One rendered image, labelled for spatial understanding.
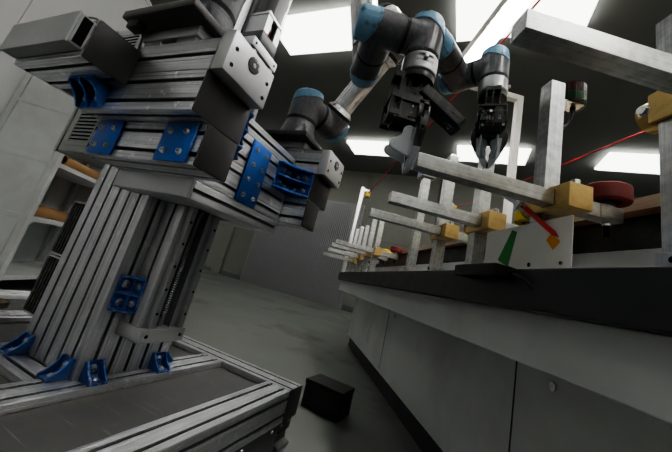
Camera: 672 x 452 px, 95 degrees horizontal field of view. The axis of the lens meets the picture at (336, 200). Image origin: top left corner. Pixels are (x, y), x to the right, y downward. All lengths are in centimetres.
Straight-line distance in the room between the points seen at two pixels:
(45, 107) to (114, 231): 204
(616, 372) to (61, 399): 101
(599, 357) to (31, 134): 299
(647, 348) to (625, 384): 6
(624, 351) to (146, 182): 95
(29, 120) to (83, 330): 215
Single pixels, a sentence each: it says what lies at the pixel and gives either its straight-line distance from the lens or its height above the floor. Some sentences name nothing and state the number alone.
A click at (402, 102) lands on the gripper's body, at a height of 94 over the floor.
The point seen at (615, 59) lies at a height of 93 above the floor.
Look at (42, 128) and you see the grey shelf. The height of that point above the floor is 108.
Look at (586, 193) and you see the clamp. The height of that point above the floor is 85.
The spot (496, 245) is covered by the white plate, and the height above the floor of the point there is 76.
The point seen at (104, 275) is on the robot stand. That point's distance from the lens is 98.
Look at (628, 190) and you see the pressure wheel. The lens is 84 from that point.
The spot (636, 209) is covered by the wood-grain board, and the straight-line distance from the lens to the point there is 90.
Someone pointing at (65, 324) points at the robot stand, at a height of 32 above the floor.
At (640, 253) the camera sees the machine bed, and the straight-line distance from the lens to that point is 91.
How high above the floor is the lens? 58
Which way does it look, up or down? 15 degrees up
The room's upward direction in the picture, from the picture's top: 14 degrees clockwise
